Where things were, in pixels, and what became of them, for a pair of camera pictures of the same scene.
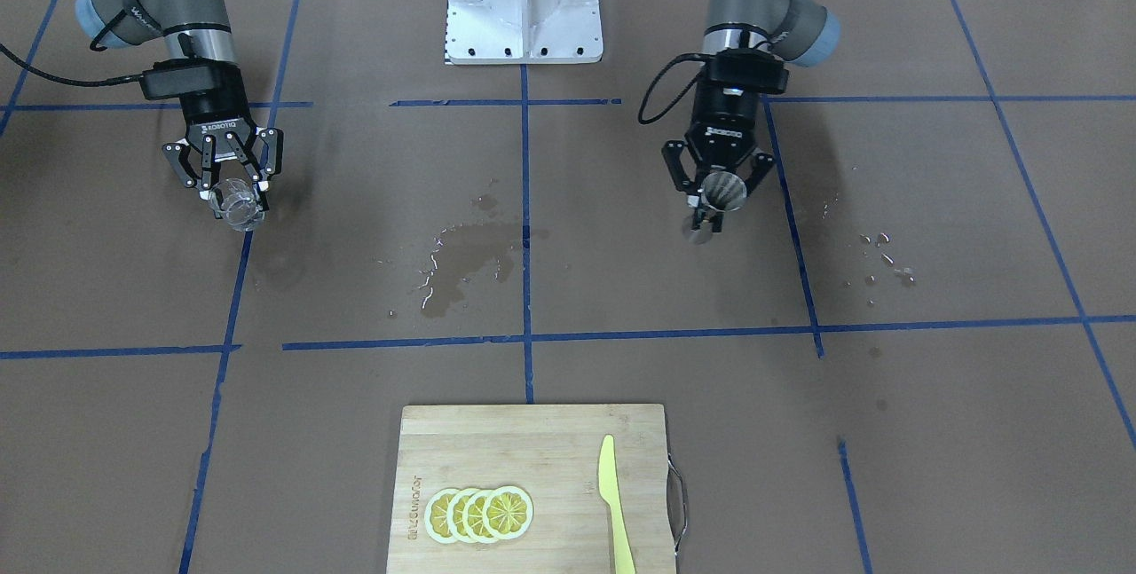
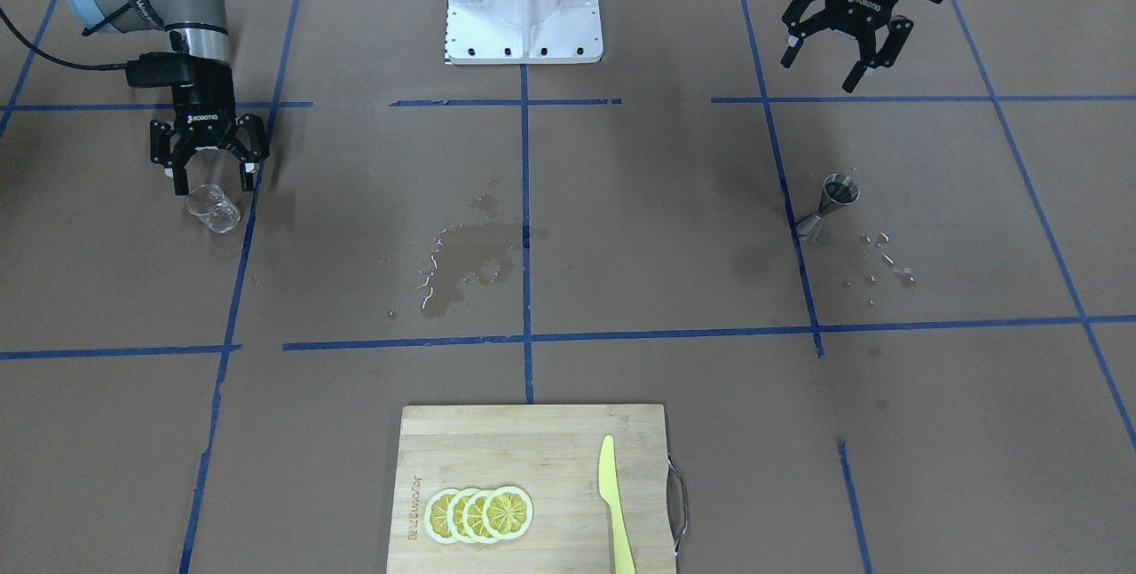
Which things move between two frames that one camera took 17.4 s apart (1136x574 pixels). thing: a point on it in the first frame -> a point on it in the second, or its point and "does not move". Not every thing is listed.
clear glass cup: x=237 y=204 -> x=208 y=203
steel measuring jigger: x=721 y=192 -> x=838 y=190
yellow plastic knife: x=608 y=483 does not move
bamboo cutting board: x=551 y=452 does not move
